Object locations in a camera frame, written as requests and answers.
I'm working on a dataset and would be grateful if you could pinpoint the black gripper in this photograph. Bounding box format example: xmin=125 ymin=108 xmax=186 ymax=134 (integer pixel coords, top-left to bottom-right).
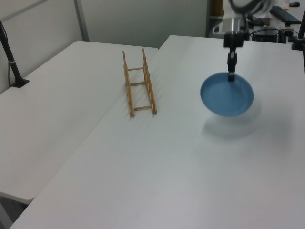
xmin=223 ymin=32 xmax=244 ymax=83

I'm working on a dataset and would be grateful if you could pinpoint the blue round plate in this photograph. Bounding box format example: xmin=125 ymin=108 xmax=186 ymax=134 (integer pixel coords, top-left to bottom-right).
xmin=200 ymin=72 xmax=254 ymax=118

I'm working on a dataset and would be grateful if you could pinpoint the wooden plate rack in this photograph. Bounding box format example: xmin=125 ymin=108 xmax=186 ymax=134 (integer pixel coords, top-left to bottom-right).
xmin=122 ymin=48 xmax=159 ymax=118

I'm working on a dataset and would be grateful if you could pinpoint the black electronics box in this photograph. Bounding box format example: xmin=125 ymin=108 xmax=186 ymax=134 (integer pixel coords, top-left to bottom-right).
xmin=252 ymin=28 xmax=280 ymax=42

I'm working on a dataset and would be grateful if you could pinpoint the black pole with table clamp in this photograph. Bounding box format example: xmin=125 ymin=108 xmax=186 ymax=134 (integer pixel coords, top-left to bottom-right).
xmin=291 ymin=13 xmax=305 ymax=51

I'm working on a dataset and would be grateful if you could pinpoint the black computer keyboard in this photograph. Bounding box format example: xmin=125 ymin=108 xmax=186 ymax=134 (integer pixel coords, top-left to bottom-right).
xmin=270 ymin=5 xmax=302 ymax=24

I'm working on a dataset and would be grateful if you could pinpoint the grey metal partition post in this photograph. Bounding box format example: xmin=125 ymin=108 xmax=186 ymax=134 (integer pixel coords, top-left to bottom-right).
xmin=73 ymin=0 xmax=90 ymax=42

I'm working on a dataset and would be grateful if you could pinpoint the black camera pole with clamp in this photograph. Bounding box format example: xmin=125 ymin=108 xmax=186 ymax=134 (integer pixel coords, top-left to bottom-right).
xmin=0 ymin=20 xmax=30 ymax=88

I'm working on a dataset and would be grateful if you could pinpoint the thin black cable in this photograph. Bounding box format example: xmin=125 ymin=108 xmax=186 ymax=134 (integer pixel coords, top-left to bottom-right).
xmin=7 ymin=62 xmax=14 ymax=86

